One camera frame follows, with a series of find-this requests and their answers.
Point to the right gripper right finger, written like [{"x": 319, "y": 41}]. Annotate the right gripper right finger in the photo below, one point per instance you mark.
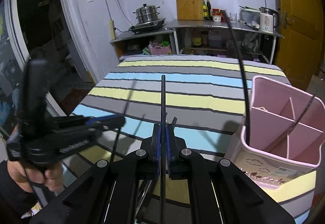
[{"x": 172, "y": 153}]

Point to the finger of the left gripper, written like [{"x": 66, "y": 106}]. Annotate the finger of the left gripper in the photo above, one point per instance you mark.
[{"x": 107, "y": 122}]

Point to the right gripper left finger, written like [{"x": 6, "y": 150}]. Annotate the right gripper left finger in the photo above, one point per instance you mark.
[{"x": 154, "y": 154}]

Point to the metal kitchen shelf table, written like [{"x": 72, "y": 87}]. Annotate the metal kitchen shelf table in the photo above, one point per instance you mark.
[{"x": 214, "y": 38}]

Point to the person's left hand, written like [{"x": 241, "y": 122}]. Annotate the person's left hand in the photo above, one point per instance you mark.
[{"x": 52, "y": 178}]

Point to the striped tablecloth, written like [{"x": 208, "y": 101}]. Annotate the striped tablecloth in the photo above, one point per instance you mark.
[{"x": 204, "y": 93}]

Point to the pink storage basket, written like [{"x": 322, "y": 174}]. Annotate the pink storage basket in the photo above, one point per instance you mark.
[{"x": 160, "y": 50}]

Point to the low wooden side shelf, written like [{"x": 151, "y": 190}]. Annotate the low wooden side shelf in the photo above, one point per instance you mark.
[{"x": 129, "y": 44}]

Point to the black induction cooker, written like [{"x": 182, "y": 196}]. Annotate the black induction cooker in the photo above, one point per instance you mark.
[{"x": 148, "y": 26}]

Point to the pink plastic utensil holder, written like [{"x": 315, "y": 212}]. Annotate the pink plastic utensil holder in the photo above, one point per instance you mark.
[{"x": 274, "y": 106}]

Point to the stainless steel steamer pot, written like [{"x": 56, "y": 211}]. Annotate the stainless steel steamer pot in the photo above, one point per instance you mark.
[{"x": 147, "y": 13}]

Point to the red lidded jar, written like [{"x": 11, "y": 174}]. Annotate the red lidded jar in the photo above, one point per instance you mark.
[{"x": 216, "y": 15}]

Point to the dark oil bottle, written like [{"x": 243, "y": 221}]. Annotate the dark oil bottle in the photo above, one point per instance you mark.
[{"x": 209, "y": 10}]

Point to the wooden cutting board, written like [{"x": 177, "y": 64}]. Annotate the wooden cutting board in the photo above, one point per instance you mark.
[{"x": 189, "y": 10}]

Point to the clear storage container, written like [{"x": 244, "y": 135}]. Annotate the clear storage container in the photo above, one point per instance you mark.
[{"x": 250, "y": 16}]

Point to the white electric kettle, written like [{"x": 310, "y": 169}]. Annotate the white electric kettle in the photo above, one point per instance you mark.
[{"x": 269, "y": 19}]

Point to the yellow wooden door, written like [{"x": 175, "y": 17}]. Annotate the yellow wooden door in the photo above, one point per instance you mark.
[{"x": 301, "y": 50}]

